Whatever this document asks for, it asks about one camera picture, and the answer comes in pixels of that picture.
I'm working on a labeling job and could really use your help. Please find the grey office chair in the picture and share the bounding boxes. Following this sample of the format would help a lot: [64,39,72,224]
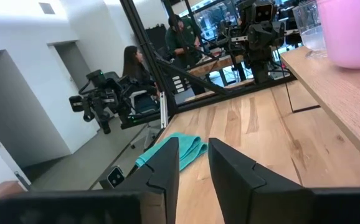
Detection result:
[129,90,161,116]

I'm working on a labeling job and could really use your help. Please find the pink cup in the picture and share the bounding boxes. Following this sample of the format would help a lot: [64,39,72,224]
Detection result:
[316,0,360,70]

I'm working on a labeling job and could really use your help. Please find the black robot arm with gripper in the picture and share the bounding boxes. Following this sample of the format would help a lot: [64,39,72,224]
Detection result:
[69,69,162,135]

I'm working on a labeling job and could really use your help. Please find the wooden shelf with black legs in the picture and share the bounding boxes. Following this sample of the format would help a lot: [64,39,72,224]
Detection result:
[279,45,360,175]

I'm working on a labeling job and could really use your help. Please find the white bracket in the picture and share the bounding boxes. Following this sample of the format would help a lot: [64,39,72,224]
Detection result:
[159,91,169,128]

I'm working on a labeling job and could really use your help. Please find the wooden work table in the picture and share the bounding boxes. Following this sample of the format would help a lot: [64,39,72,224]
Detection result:
[187,54,246,77]

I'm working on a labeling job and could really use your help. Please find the person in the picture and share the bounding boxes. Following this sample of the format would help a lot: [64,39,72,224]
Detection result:
[164,14,206,94]
[122,45,161,97]

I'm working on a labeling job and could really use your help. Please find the small grey camera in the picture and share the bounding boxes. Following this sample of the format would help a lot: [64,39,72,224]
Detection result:
[100,166,126,190]

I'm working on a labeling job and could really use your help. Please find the black aluminium table frame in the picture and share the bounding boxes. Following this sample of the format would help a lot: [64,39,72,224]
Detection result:
[119,0,296,125]

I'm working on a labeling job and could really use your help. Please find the clear glass cup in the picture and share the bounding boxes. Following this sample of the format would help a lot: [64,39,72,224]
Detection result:
[291,0,328,59]

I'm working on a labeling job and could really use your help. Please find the teal cloth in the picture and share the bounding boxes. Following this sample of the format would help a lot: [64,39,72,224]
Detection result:
[135,132,209,172]

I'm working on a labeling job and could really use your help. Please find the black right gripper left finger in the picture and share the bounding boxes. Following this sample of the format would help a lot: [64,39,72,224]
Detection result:
[0,136,181,224]

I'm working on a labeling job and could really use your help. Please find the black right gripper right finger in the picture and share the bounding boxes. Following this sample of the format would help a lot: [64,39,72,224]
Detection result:
[207,138,360,224]

